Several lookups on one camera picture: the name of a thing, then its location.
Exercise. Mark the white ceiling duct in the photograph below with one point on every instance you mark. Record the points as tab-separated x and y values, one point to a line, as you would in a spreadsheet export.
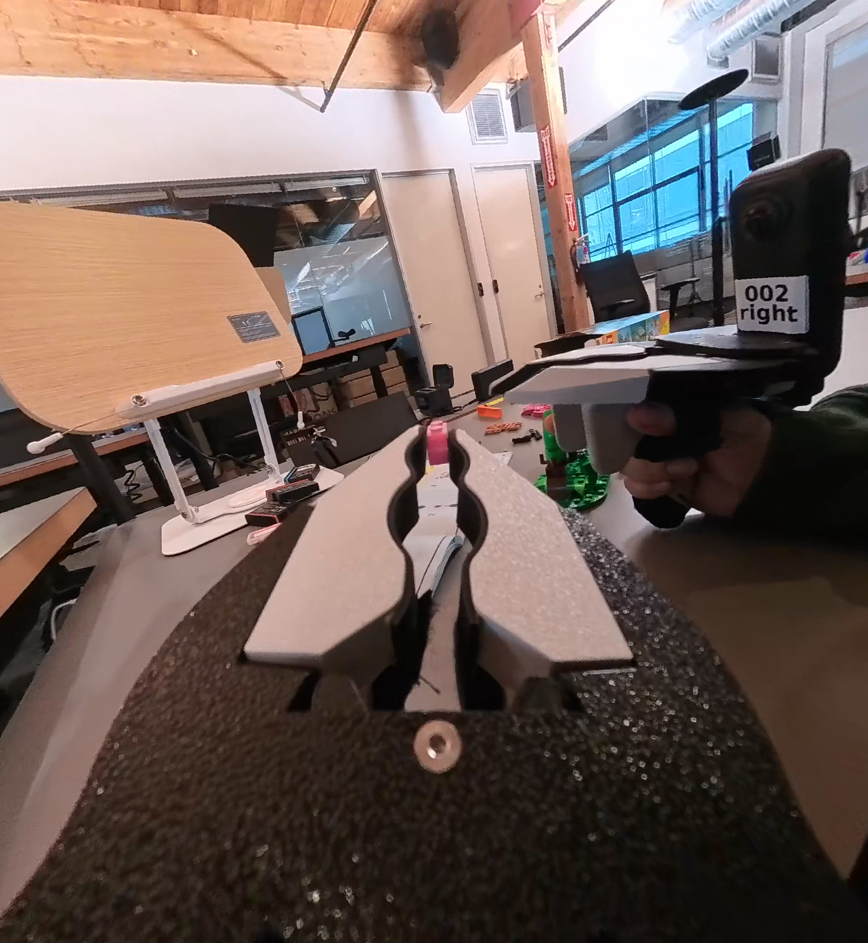
736	40

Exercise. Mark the black panel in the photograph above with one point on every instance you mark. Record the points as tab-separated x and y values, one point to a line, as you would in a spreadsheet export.
242	232

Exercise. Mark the white door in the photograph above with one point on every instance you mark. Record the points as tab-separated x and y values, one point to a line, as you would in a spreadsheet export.
426	265
511	250

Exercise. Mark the black charger box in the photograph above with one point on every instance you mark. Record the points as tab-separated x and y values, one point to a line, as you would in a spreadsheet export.
493	377

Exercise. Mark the white wall vent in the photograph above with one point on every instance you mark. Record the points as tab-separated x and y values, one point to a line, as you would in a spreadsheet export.
488	116

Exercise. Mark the small black and red devices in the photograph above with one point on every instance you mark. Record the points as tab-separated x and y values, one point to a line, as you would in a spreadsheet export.
292	491

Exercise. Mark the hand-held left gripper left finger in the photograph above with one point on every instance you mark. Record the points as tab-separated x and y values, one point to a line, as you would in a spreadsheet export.
330	582

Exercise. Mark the person's right hand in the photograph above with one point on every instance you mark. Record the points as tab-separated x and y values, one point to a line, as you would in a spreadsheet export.
699	479

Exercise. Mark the small black box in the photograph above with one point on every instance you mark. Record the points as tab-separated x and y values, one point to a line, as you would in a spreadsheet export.
302	473
266	516

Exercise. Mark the black ceiling speaker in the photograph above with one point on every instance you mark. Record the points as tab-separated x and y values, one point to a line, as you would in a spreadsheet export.
439	37

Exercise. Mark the green lego plant model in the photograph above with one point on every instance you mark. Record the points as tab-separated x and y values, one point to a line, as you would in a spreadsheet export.
581	490

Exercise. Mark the black printed box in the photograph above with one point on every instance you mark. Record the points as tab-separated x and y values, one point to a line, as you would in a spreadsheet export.
360	435

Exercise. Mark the pink lego piece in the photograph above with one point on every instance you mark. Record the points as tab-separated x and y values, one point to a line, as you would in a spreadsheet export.
438	442

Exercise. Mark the wooden support post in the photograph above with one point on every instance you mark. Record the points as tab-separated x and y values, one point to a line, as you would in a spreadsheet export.
555	162

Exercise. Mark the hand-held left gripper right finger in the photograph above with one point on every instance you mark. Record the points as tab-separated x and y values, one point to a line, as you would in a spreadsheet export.
544	582

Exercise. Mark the lego instruction booklet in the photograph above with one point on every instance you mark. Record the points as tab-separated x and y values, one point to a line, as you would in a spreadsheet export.
437	508

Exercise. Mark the colourful lego box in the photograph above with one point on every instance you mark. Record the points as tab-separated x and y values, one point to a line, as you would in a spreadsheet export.
636	328

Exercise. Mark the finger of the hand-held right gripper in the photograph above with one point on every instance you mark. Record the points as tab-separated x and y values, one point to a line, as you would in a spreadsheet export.
610	356
588	384

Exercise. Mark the wood edged desk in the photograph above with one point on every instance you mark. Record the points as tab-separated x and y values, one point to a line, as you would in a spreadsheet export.
360	345
6	549
36	465

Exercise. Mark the fire extinguisher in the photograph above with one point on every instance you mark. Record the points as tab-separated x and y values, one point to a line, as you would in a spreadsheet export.
580	250

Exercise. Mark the pink lego plate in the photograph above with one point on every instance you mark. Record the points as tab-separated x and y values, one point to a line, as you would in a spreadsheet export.
537	410

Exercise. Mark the black office chair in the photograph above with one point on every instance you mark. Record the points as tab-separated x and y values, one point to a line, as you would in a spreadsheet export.
618	287

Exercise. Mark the small black lego piece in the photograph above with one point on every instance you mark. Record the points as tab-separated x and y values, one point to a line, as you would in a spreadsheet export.
526	437

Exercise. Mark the brown orange lego piece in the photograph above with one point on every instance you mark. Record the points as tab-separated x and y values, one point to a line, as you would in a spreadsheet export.
504	428

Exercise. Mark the wooden top book stand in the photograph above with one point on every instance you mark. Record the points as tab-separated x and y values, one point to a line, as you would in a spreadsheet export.
109	309

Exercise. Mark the black monitor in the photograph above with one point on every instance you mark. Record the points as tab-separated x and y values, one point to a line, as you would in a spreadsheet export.
310	330

